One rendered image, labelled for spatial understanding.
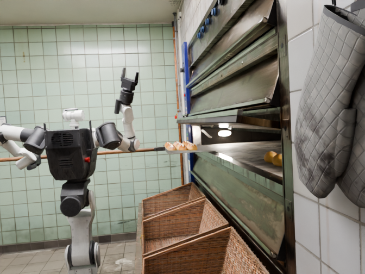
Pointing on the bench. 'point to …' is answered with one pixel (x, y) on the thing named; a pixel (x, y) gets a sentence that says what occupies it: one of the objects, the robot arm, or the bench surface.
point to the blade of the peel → (191, 150)
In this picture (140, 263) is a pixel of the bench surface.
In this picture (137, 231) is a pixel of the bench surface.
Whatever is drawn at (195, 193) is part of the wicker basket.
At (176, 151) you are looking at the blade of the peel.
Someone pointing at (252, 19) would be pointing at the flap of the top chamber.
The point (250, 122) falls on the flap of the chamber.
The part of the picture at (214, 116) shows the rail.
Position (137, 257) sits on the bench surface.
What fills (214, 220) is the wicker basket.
